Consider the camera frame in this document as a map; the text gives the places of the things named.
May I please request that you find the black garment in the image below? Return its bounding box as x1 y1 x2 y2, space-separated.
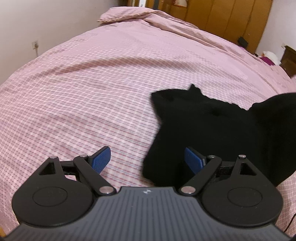
142 86 295 188

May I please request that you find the pink checked bed cover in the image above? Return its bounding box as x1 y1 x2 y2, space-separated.
1 7 295 233

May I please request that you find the magenta cloth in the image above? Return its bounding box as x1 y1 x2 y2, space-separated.
260 56 275 66

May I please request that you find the wooden headboard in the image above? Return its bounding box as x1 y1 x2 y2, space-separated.
280 45 296 77

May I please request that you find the white plush toy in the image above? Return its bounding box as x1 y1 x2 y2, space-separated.
262 51 281 65

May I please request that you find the black box by wardrobe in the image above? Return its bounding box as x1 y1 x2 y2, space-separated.
237 36 248 49

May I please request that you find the wooden wardrobe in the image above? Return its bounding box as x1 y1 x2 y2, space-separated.
145 0 273 54

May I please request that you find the wall socket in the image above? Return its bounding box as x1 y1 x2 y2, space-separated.
32 41 39 49

